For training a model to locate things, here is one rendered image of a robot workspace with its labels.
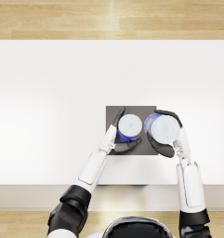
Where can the blue can with white lid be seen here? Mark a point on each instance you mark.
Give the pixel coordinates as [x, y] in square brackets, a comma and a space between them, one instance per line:
[163, 127]
[129, 127]

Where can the dark round robot body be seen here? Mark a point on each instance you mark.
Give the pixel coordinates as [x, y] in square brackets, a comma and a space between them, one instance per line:
[136, 228]

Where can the dark grey square mat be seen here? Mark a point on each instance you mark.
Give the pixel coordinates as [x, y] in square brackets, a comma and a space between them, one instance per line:
[141, 145]

